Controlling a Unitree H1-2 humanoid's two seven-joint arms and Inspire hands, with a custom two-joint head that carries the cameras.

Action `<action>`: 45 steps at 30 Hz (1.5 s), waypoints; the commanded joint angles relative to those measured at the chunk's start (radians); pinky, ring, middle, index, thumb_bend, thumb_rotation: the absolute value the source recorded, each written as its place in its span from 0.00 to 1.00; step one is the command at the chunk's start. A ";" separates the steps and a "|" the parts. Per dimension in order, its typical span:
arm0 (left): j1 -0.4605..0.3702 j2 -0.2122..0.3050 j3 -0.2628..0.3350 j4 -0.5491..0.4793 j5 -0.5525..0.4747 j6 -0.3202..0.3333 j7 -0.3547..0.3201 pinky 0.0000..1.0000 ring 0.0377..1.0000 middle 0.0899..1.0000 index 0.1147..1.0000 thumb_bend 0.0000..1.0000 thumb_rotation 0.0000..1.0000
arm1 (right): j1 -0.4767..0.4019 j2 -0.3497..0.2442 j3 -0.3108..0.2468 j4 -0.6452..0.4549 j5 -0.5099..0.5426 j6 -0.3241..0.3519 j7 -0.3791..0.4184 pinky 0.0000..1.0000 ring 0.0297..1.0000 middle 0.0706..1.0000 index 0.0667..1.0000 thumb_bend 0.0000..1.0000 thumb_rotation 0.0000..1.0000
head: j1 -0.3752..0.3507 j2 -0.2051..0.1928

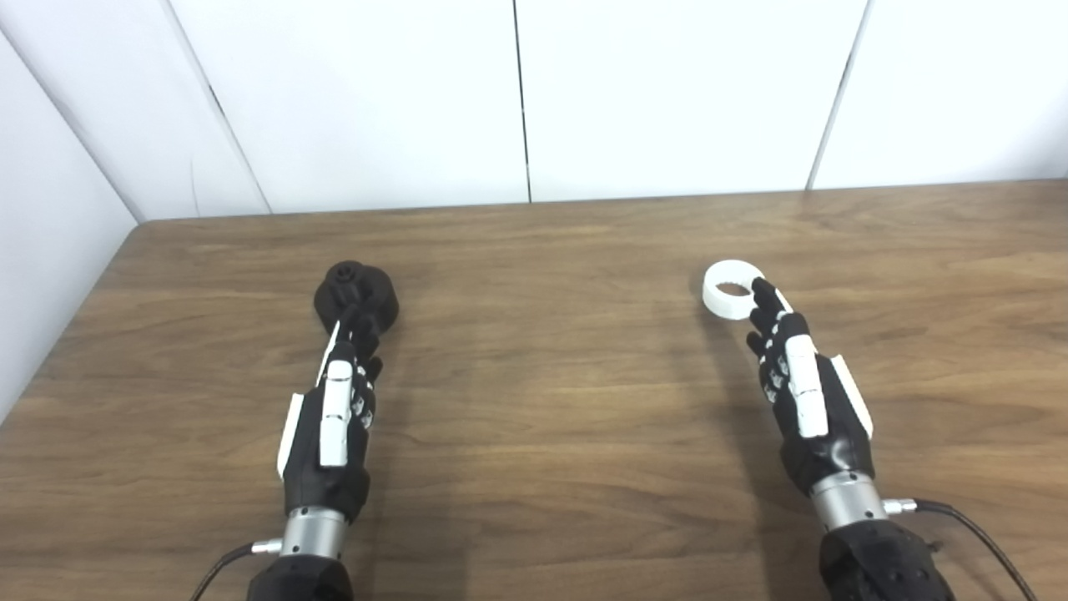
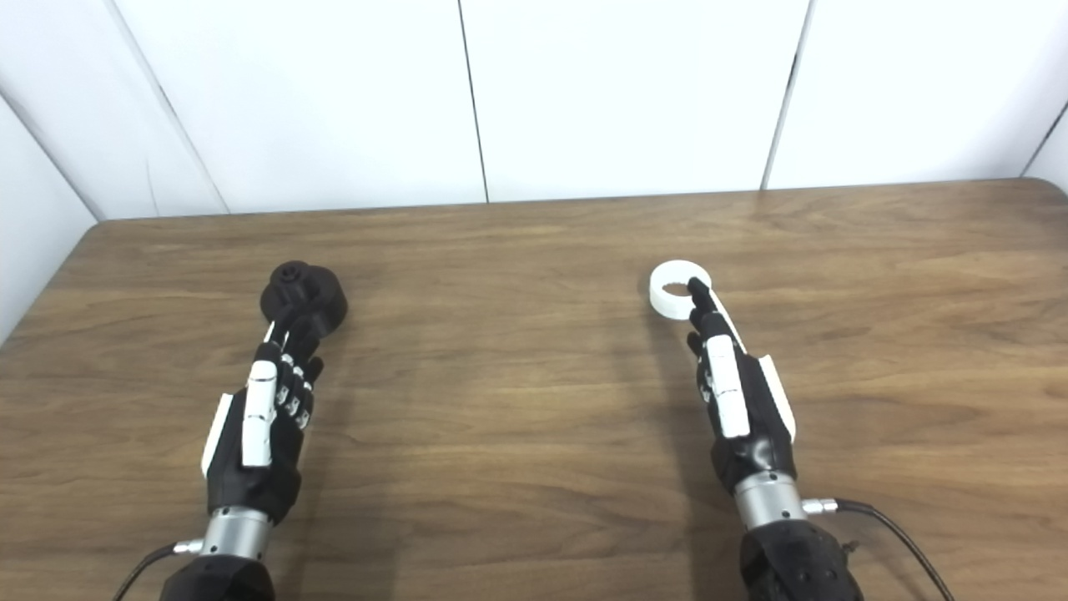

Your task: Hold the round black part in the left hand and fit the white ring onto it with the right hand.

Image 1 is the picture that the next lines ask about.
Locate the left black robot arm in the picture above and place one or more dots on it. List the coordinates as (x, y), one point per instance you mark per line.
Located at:
(309, 559)

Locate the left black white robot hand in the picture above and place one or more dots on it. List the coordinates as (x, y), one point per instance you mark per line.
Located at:
(334, 417)

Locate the round black part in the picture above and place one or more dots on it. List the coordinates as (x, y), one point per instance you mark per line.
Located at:
(367, 288)

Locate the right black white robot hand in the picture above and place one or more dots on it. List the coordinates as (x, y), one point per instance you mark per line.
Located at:
(808, 392)

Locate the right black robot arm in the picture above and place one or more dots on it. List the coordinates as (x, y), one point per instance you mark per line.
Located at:
(876, 559)

